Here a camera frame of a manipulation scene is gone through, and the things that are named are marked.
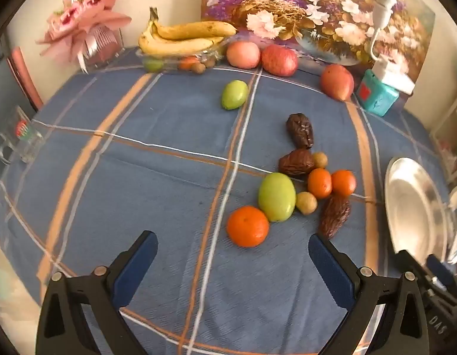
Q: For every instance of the teal plastic box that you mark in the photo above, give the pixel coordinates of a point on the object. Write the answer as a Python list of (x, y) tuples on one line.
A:
[(376, 96)]

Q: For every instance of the small orange mandarin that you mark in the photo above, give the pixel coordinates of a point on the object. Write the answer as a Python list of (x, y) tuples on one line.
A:
[(343, 183), (319, 183)]

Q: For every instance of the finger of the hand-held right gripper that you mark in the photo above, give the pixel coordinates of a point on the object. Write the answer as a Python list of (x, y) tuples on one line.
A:
[(407, 260), (434, 265)]

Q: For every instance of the floral painting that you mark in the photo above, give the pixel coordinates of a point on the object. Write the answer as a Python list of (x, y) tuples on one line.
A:
[(287, 7)]

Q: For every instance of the silver metal bowl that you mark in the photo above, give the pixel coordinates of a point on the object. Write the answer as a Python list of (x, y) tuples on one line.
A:
[(409, 207)]

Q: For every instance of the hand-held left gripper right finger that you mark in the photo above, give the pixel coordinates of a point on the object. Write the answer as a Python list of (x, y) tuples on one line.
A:
[(330, 270)]

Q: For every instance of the reddish brown board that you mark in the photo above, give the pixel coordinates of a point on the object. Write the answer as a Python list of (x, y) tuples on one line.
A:
[(23, 77)]

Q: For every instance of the dried brown date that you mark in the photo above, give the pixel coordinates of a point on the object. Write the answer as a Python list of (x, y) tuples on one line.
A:
[(333, 216), (300, 129), (295, 162)]

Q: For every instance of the small green jujube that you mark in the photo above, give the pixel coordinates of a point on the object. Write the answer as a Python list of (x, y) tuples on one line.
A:
[(234, 94)]

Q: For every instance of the brown longan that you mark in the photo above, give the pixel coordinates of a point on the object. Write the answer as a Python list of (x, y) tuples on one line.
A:
[(319, 160), (306, 203)]

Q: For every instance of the blue checked tablecloth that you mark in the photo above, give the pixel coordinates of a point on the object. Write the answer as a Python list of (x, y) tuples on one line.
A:
[(139, 177)]

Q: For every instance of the small mandarin in container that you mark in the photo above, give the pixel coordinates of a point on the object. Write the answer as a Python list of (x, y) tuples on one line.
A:
[(187, 63)]

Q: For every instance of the longan in container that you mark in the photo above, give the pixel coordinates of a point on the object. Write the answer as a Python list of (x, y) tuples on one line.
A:
[(198, 68)]

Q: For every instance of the yellow banana bunch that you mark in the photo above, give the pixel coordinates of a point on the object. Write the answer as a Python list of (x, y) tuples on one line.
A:
[(184, 37)]

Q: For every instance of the glass mug with print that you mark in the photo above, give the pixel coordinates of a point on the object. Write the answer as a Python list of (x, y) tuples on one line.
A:
[(25, 140)]

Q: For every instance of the red apple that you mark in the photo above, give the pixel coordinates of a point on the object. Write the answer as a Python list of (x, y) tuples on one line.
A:
[(337, 82), (243, 54), (279, 60)]

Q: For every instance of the large green jujube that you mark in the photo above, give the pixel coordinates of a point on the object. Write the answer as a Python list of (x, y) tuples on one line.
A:
[(276, 196)]

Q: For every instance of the large orange mandarin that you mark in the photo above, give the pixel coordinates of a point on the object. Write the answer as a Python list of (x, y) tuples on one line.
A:
[(248, 226)]

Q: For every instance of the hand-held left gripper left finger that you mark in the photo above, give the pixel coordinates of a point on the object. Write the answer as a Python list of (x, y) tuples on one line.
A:
[(137, 266)]

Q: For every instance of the pink flower bouquet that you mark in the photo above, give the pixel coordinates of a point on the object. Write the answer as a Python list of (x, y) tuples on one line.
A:
[(84, 11)]

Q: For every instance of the green jujube in container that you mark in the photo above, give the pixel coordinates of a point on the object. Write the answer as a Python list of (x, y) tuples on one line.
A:
[(153, 65)]

